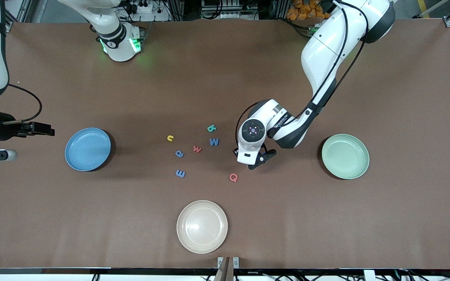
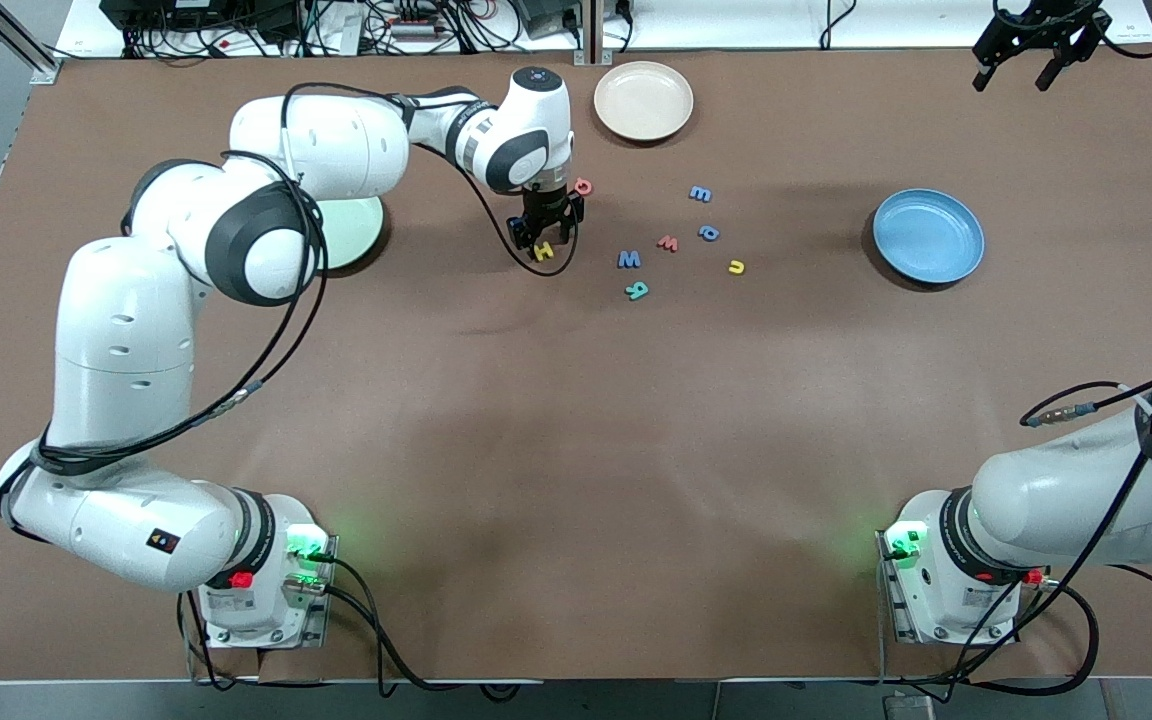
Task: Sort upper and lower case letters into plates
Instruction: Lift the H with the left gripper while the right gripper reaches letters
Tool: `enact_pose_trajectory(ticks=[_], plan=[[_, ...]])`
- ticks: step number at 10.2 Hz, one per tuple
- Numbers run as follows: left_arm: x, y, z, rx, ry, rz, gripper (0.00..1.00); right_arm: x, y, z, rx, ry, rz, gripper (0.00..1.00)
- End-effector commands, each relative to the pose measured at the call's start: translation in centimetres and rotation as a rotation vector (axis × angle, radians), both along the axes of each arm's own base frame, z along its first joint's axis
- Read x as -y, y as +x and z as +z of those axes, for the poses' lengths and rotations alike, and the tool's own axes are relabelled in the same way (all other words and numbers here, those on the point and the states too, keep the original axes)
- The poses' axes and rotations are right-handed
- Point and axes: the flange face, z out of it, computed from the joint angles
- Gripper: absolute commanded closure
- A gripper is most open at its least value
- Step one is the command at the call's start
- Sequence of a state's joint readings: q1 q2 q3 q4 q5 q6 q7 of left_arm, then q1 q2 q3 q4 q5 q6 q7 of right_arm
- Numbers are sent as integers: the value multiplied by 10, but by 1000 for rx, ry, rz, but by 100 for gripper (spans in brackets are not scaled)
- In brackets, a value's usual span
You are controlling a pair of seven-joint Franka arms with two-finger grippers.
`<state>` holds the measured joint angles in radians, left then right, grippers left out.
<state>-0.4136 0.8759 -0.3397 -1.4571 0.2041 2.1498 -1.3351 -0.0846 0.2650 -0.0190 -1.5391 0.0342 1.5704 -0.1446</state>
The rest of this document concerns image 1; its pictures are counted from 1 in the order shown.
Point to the bag of orange snacks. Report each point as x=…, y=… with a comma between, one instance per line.
x=303, y=9

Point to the blue foam letter a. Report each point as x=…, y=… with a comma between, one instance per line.
x=179, y=154

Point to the white power strip with plugs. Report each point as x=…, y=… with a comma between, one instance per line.
x=147, y=8

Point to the blue plate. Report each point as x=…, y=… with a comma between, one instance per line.
x=87, y=149

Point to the red foam letter w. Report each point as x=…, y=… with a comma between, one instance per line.
x=197, y=149

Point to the pink foam letter Q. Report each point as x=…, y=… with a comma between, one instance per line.
x=231, y=178

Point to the metal mounting bracket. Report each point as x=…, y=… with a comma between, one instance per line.
x=236, y=262

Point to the blue foam letter m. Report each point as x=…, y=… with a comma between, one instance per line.
x=180, y=173

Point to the camera stand post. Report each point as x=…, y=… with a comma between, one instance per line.
x=225, y=271

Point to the beige plate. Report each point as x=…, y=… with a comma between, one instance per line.
x=202, y=226

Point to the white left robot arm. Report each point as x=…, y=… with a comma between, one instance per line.
x=326, y=50

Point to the light green plate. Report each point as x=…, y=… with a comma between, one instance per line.
x=345, y=157

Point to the teal foam letter b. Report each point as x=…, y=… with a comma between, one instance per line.
x=211, y=128

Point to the blue foam letter W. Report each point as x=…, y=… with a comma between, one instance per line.
x=214, y=142

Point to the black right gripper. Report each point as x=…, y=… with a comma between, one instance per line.
x=5, y=130

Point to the brown table mat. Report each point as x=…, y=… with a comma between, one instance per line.
x=268, y=226

